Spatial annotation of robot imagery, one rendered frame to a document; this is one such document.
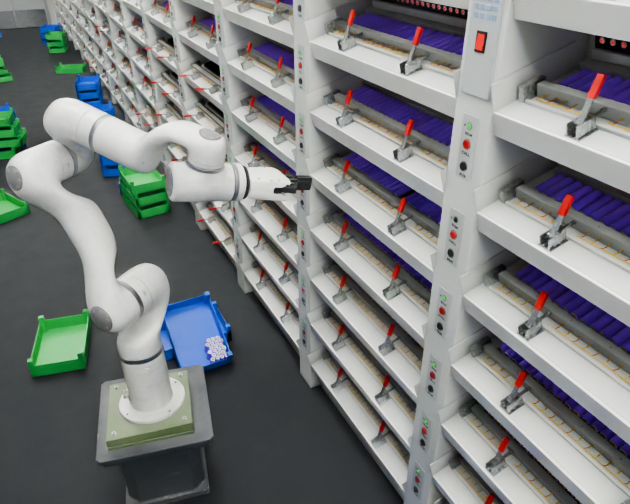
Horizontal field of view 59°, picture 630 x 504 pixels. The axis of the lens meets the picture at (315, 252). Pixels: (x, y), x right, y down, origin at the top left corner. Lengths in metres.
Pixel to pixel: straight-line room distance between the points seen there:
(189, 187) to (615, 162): 0.77
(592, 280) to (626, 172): 0.18
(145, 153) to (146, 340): 0.56
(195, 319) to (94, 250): 0.98
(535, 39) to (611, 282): 0.41
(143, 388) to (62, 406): 0.70
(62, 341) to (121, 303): 1.16
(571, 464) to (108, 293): 1.08
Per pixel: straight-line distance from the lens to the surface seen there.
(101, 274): 1.49
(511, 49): 1.02
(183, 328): 2.38
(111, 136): 1.30
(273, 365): 2.30
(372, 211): 1.46
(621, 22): 0.87
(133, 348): 1.60
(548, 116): 0.99
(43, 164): 1.47
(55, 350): 2.59
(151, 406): 1.72
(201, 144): 1.16
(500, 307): 1.16
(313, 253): 1.83
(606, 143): 0.92
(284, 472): 1.95
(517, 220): 1.07
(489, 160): 1.06
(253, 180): 1.23
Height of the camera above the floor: 1.55
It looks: 31 degrees down
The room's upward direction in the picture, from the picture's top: straight up
